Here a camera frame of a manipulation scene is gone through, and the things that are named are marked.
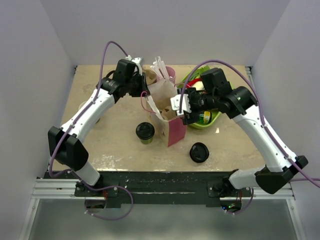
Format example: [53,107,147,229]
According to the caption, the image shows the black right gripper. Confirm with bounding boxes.
[178,87,219,124]

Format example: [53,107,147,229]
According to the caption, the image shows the black coffee cup lid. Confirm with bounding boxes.
[135,122,155,140]

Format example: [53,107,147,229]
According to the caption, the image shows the pink paper gift bag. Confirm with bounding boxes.
[140,79,187,147]

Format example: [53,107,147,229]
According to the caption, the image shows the green paper coffee cup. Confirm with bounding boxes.
[138,136,154,145]

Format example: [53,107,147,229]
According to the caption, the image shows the cardboard cup carrier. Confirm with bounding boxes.
[158,104,177,121]

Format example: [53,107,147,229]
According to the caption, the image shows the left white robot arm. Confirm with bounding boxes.
[48,57,148,196]

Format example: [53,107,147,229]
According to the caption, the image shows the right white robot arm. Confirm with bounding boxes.
[177,68,309,197]

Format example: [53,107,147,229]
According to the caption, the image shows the white radish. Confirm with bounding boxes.
[191,81,205,91]

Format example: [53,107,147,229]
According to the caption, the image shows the green plastic tray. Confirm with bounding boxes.
[187,69,221,130]

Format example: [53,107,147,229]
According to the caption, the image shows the stack of cardboard cup carriers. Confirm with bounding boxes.
[142,66,157,85]

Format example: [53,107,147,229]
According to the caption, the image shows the green glass bottle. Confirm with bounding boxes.
[199,111,213,125]

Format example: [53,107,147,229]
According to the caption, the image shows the green leafy herb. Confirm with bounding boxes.
[198,65,210,74]

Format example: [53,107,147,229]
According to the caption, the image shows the white wrapped straws bundle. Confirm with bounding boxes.
[150,56,171,80]

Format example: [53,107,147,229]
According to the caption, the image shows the pink straw holder cup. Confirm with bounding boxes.
[156,65,176,85]

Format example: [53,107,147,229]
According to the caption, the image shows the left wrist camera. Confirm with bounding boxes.
[125,55,144,65]

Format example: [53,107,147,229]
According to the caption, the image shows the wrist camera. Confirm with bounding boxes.
[125,55,144,65]
[170,94,192,118]

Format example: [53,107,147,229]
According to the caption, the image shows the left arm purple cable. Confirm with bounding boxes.
[47,40,131,179]

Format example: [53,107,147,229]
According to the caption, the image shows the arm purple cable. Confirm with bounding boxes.
[47,40,131,179]
[178,59,320,188]

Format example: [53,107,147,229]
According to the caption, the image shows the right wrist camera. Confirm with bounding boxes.
[170,94,192,118]

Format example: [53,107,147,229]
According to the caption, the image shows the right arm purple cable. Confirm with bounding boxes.
[178,59,320,188]

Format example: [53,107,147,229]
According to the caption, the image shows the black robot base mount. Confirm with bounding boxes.
[54,171,253,211]

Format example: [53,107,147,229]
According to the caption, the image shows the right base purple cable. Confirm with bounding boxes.
[223,187,255,216]

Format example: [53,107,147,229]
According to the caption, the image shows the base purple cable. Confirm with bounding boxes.
[223,187,255,216]
[67,169,135,221]

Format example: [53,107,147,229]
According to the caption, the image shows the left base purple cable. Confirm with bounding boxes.
[67,169,135,221]

